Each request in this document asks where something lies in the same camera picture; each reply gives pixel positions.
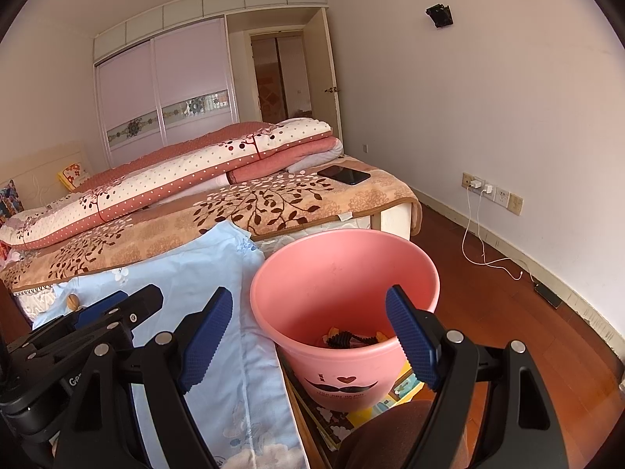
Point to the white folded bedsheet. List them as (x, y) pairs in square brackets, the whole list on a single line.
[(317, 161)]

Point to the light blue floral cloth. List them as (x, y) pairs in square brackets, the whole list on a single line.
[(195, 264)]

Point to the white sliding door wardrobe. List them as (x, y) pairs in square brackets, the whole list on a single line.
[(161, 83)]

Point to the colourful picture books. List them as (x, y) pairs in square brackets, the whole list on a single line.
[(371, 413)]

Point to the polka dot floral quilt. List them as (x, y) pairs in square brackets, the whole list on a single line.
[(171, 180)]

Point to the large orange peel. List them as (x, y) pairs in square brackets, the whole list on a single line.
[(383, 336)]

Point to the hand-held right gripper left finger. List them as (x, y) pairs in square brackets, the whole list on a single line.
[(205, 337)]

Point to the pink plastic bucket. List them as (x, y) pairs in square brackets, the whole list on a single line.
[(342, 278)]

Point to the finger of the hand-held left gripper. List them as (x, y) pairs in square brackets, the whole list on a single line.
[(105, 303), (141, 303)]

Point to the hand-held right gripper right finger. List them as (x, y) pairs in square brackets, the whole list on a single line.
[(410, 337)]

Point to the colourful printed pillow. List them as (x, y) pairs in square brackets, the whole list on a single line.
[(10, 205)]

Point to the beige wall socket panel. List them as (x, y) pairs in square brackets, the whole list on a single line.
[(515, 204)]

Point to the black smartphone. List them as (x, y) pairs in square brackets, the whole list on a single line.
[(344, 174)]

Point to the beige bed headboard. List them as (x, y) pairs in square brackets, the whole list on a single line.
[(44, 166)]

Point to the black foam net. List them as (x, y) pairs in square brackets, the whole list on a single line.
[(351, 341)]

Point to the brown leaf-pattern blanket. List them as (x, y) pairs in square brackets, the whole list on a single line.
[(244, 205)]

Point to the curved orange peel strip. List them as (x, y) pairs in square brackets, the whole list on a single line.
[(334, 330)]

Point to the black wall bracket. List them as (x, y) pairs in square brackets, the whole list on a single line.
[(439, 15)]

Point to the yellow floral pillow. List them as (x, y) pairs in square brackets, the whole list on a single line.
[(73, 175)]

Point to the white room door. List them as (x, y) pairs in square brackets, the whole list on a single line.
[(322, 68)]

